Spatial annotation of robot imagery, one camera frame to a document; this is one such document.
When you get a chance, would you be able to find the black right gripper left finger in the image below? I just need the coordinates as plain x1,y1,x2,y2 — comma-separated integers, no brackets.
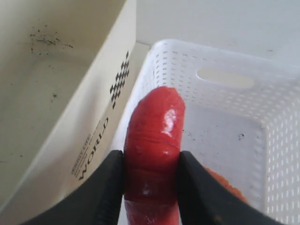
25,150,123,225

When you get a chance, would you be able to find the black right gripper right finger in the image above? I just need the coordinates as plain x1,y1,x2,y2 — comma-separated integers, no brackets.
177,151,280,225

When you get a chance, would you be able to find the orange fried nugget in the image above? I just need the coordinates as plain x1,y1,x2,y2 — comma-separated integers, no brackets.
204,167,248,203

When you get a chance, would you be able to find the red sausage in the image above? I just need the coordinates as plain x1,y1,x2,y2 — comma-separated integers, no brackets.
124,86,185,225

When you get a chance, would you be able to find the white woven plastic basket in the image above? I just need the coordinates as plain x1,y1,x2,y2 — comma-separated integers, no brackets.
111,40,300,225

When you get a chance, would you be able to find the cream plastic tub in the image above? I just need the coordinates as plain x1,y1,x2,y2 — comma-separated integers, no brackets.
0,0,136,225

